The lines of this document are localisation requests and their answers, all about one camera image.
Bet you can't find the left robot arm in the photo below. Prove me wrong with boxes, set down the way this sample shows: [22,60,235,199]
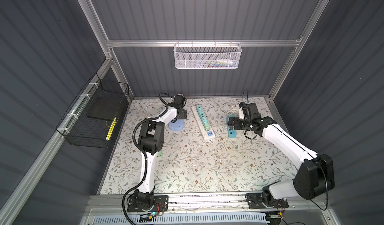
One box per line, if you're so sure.
[132,92,187,195]

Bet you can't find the items in white basket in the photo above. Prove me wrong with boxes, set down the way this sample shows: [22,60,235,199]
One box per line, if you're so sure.
[198,59,238,69]

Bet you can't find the white vented cover strip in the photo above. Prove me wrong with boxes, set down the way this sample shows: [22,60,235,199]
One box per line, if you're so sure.
[92,212,271,225]

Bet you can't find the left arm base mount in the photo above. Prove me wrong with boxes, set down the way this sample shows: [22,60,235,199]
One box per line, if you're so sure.
[126,195,169,213]

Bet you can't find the black corrugated cable hose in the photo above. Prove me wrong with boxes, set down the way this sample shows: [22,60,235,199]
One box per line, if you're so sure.
[121,92,178,225]

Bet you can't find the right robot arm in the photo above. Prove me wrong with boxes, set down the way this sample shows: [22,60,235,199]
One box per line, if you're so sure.
[228,102,335,207]

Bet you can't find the blue square power socket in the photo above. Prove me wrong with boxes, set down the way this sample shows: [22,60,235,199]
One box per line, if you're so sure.
[169,120,184,132]

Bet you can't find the teal power strip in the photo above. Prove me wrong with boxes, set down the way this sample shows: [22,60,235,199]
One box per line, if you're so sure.
[226,114,237,139]

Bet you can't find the white wire mesh basket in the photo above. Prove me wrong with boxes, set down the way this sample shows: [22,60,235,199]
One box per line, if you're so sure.
[173,43,242,69]

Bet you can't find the black wire basket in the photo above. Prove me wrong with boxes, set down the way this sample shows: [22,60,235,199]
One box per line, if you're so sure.
[57,75,130,149]

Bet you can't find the long white power strip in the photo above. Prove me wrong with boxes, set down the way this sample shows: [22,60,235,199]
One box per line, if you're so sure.
[192,105,216,142]

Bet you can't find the white power strip cable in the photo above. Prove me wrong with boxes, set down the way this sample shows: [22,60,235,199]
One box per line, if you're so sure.
[145,100,196,121]

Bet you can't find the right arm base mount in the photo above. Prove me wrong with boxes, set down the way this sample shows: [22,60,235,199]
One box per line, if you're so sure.
[245,193,289,209]

